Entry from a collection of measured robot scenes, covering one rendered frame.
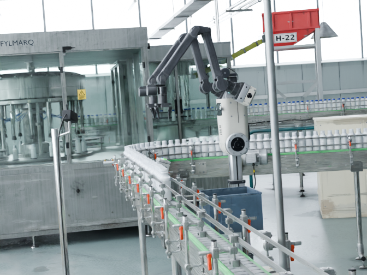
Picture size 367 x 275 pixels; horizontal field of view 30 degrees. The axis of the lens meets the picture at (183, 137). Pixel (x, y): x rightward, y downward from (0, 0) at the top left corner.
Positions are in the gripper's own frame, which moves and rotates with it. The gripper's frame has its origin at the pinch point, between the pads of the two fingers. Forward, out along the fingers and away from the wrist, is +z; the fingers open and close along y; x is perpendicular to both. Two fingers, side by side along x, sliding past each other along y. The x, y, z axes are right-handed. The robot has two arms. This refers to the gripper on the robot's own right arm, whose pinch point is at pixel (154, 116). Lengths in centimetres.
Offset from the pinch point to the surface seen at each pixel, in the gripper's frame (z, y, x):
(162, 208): 31, 40, 200
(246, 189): 46, -41, 71
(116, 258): 143, 5, -193
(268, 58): -23, 29, 296
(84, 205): 102, 24, -285
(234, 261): 33, 39, 291
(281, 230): 24, 27, 296
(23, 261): 145, 94, -235
